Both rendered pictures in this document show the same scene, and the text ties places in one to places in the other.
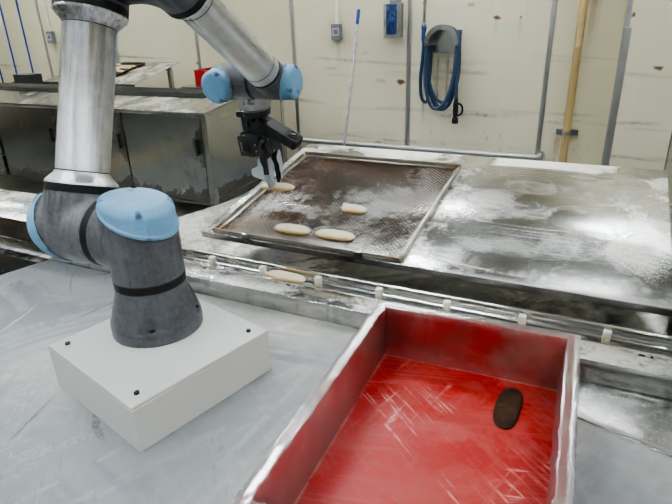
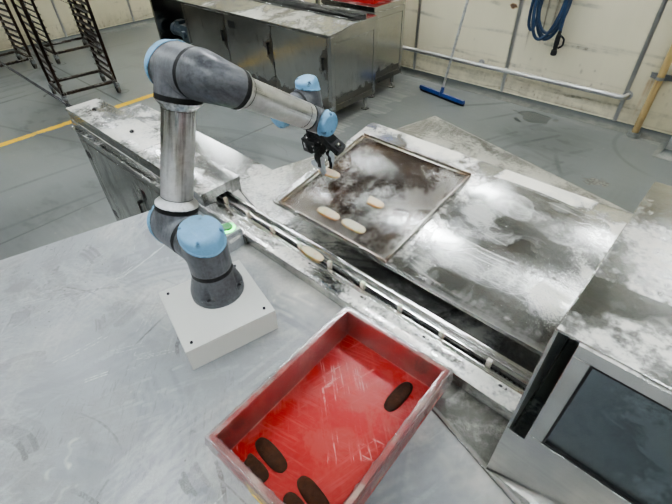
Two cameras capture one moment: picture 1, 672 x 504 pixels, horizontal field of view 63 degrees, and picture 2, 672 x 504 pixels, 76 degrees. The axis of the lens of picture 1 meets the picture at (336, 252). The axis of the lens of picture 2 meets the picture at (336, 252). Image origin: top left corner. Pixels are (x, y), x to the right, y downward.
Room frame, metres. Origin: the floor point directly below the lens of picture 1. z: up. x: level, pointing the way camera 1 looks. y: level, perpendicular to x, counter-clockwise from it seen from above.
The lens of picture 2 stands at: (0.10, -0.28, 1.80)
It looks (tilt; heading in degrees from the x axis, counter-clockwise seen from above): 41 degrees down; 17
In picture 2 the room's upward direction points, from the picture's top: 2 degrees counter-clockwise
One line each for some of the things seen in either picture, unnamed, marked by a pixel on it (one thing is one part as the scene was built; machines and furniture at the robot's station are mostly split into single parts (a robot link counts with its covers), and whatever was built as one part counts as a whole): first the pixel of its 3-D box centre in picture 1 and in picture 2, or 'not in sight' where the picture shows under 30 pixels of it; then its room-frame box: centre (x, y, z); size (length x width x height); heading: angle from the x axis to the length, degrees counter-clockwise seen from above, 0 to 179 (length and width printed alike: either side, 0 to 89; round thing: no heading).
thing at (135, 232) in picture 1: (138, 234); (203, 245); (0.83, 0.32, 1.07); 0.13 x 0.12 x 0.14; 65
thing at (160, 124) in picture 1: (117, 128); (271, 29); (4.95, 1.91, 0.51); 3.00 x 1.26 x 1.03; 63
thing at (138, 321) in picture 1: (153, 298); (214, 277); (0.83, 0.31, 0.95); 0.15 x 0.15 x 0.10
